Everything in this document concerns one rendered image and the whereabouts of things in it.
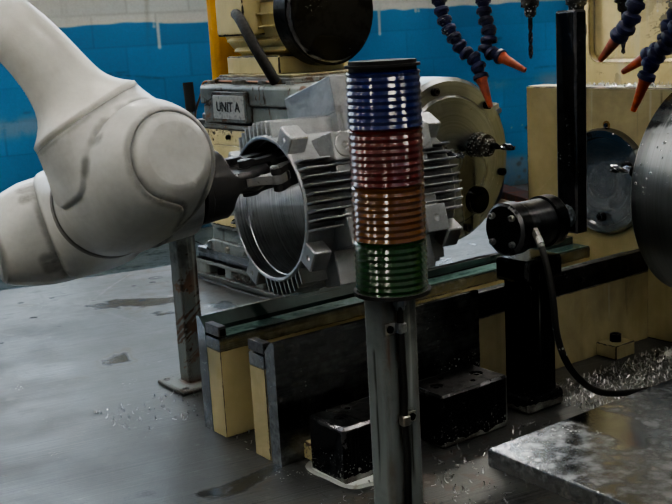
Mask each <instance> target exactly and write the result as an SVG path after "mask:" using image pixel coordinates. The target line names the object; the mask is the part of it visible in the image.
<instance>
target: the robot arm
mask: <svg viewBox="0 0 672 504"><path fill-rule="evenodd" d="M0 63H1V64H2V65H3V66H4V67H5V68H6V69H7V70H8V71H9V73H10V74H11V75H12V76H13V77H14V79H15V80H16V81H17V83H18V84H19V85H20V86H21V88H22V89H23V91H24V92H25V94H26V96H27V97H28V99H29V101H30V103H31V105H32V107H33V109H34V111H35V114H36V118H37V126H38V130H37V138H36V142H35V145H34V150H35V152H36V153H37V155H38V158H39V160H40V163H41V165H42V168H43V170H44V171H41V172H39V173H37V174H36V176H35V177H34V178H31V179H28V180H25V181H22V182H19V183H17V184H15V185H13V186H11V187H9V188H8V189H6V190H4V191H3V192H1V193H0V279H1V280H2V281H3V282H4V283H5V284H7V285H14V286H43V285H54V284H59V283H64V282H68V281H72V280H76V279H80V278H83V277H87V276H90V275H94V274H97V273H100V272H104V271H107V270H110V269H112V268H115V267H118V266H120V265H123V264H125V263H127V262H129V261H131V260H132V259H134V258H135V257H136V256H137V255H139V253H141V252H143V251H145V250H148V249H151V248H157V247H160V246H162V245H163V244H166V243H170V242H173V241H176V240H179V239H183V238H186V237H189V236H192V235H195V234H196V233H197V232H198V231H199V230H200V229H201V227H202V225H205V224H208V223H212V222H215V221H218V220H222V219H225V218H227V217H229V216H230V215H231V214H232V213H233V211H234V209H235V206H236V201H237V199H238V197H239V195H240V194H243V197H252V196H255V195H258V194H259V193H260V192H261V191H264V190H267V189H271V188H273V189H274V192H282V191H284V190H286V189H287V188H289V187H290V186H292V185H295V184H297V183H299V182H298V179H297V176H296V174H295V171H294V169H293V167H292V165H291V163H290V161H289V160H288V158H287V157H286V155H285V154H284V153H283V151H282V150H281V149H280V148H279V147H278V148H273V149H269V150H264V151H260V152H254V153H250V154H245V155H240V156H233V157H229V158H224V157H223V156H222V155H221V154H220V153H218V152H217V151H215V150H214V148H213V144H212V141H211V139H210V137H209V135H208V133H207V131H206V130H205V128H204V126H203V125H202V124H201V123H200V121H199V120H198V119H196V118H195V117H194V116H193V115H192V114H191V113H190V112H188V111H187V110H185V109H183V108H182V107H180V106H178V105H176V104H173V103H171V102H168V101H165V100H162V99H156V98H154V97H153V96H151V95H150V94H149V93H147V92H146V91H145V90H143V89H142V88H141V87H140V86H139V85H138V84H137V83H136V82H135V80H126V79H120V78H116V77H113V76H110V75H108V74H106V73H104V72H103V71H101V70H100V69H99V68H97V67H96V66H95V65H94V64H93V63H92V62H91V61H90V60H89V59H88V58H87V57H86V56H85V55H84V54H83V53H82V52H81V51H80V50H79V48H78V47H77V46H76V45H75V44H74V43H73V42H72V41H71V40H70V39H69V38H68V37H67V36H66V35H65V34H64V33H63V32H62V31H61V30H60V29H59V28H58V27H57V26H56V25H55V24H54V23H53V22H52V21H51V20H49V19H48V18H47V17H46V16H45V15H44V14H43V13H41V12H40V11H39V10H38V9H37V8H35V7H34V6H33V5H31V4H30V3H29V2H28V1H26V0H0Z"/></svg>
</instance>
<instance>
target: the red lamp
mask: <svg viewBox="0 0 672 504"><path fill-rule="evenodd" d="M422 129H423V127H421V126H420V127H417V128H412V129H405V130H394V131H352V130H349V131H348V133H349V137H348V139H349V141H350V142H349V144H348V145H349V147H350V149H349V153H350V156H349V159H350V164H349V165H350V167H351V169H350V172H351V176H350V178H351V180H352V181H351V183H350V184H351V185H352V186H354V187H357V188H363V189H393V188H404V187H411V186H415V185H419V184H421V183H423V182H424V181H425V179H424V174H425V173H424V171H423V170H424V165H423V162H424V159H423V155H424V153H423V148H424V147H423V145H422V143H423V139H422V136H423V133H422Z"/></svg>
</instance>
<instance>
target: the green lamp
mask: <svg viewBox="0 0 672 504"><path fill-rule="evenodd" d="M426 241H427V237H425V238H424V239H422V240H420V241H417V242H413V243H408V244H401V245H366V244H361V243H358V242H357V241H355V240H354V244H355V246H354V250H355V253H354V256H355V260H354V261H355V263H356V265H355V269H356V272H355V275H356V279H355V280H356V282H357V283H356V288H357V292H358V293H360V294H362V295H366V296H371V297H403V296H410V295H415V294H419V293H421V292H424V291H426V290H427V289H428V284H429V282H428V280H427V279H428V274H427V273H428V268H427V266H428V262H427V259H428V257H427V255H426V254H427V252H428V251H427V249H426V247H427V243H426Z"/></svg>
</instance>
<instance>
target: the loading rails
mask: <svg viewBox="0 0 672 504"><path fill-rule="evenodd" d="M545 248H546V251H548V252H554V253H559V254H560V255H561V275H560V276H559V277H555V278H554V285H555V291H556V299H557V308H558V319H559V328H560V334H561V338H562V342H563V345H564V348H565V351H566V354H567V356H568V358H569V360H570V362H571V364H573V363H576V362H578V361H581V360H584V359H587V358H590V357H593V356H596V355H598V356H601V357H605V358H609V359H613V360H619V359H621V358H624V357H627V356H630V355H633V354H634V353H635V342H637V341H640V340H643V339H646V338H647V337H648V266H647V265H646V263H645V261H644V259H643V257H642V255H641V253H640V250H639V248H638V249H635V250H631V251H627V252H620V253H616V254H612V255H609V256H605V257H601V258H597V259H593V260H590V257H589V256H590V247H589V246H587V245H581V244H575V243H573V236H567V237H566V239H565V240H564V241H563V242H562V243H560V244H558V245H554V246H550V247H545ZM501 255H502V254H500V253H498V252H496V253H492V254H487V255H483V256H479V257H475V258H470V259H466V260H462V261H458V262H453V263H449V264H445V265H441V266H437V267H432V268H428V273H427V274H428V279H427V280H428V282H429V284H430V285H431V293H430V294H428V295H427V296H424V297H421V298H418V299H415V303H416V328H417V352H418V377H419V380H422V379H425V378H428V377H432V376H436V375H438V374H441V373H444V372H447V371H450V370H453V369H456V368H460V367H463V366H466V365H469V364H472V365H475V366H478V367H481V368H485V369H488V370H491V371H494V372H497V373H501V374H504V375H506V339H505V294H504V280H501V279H498V278H497V269H496V258H497V257H498V256H501ZM356 283H357V282H356ZM356 283H351V284H347V285H342V286H337V287H332V288H327V287H323V288H320V290H318V291H313V292H308V293H303V294H298V295H293V296H288V297H286V295H283V296H279V297H274V298H270V299H266V300H261V301H257V302H253V303H248V304H244V305H240V306H235V307H231V308H227V309H222V310H218V311H214V312H209V313H205V314H201V315H196V322H197V333H198V345H199V357H200V369H201V380H202V392H203V404H204V416H205V427H207V428H209V429H211V430H213V431H215V432H217V433H219V434H221V435H223V436H224V437H226V438H229V437H232V436H235V435H238V434H240V433H244V432H248V430H250V431H251V430H254V429H255V442H256V453H257V454H259V455H260V456H262V457H264V458H266V459H268V460H270V461H272V462H273V463H275V464H277V465H279V466H281V467H283V466H286V465H289V464H292V463H295V462H298V461H301V460H304V459H308V460H311V461H312V451H311V435H310V419H309V417H310V415H311V414H314V413H317V412H320V411H323V410H326V409H330V408H333V407H336V406H339V405H342V404H346V403H349V402H354V401H357V400H359V399H362V398H365V397H368V396H369V385H368V365H367V345H366V326H365V306H364V300H362V299H359V298H357V297H355V296H354V288H355V287H356Z"/></svg>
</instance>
